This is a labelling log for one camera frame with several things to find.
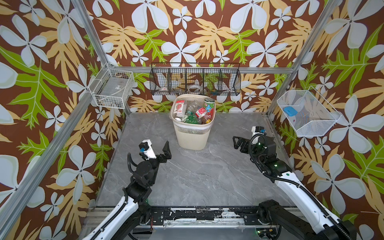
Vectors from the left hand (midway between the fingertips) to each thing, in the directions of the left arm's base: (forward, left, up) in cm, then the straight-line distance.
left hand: (159, 141), depth 73 cm
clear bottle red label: (+16, -21, +4) cm, 27 cm away
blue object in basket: (+22, -74, 0) cm, 77 cm away
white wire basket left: (+32, +31, +9) cm, 45 cm away
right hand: (+5, -41, -3) cm, 42 cm away
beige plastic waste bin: (+11, -14, -11) cm, 21 cm away
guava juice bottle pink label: (+20, -9, +4) cm, 22 cm away
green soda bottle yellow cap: (+12, -16, +4) cm, 20 cm away
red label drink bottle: (+21, -26, +6) cm, 34 cm away
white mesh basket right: (+19, -82, +2) cm, 84 cm away
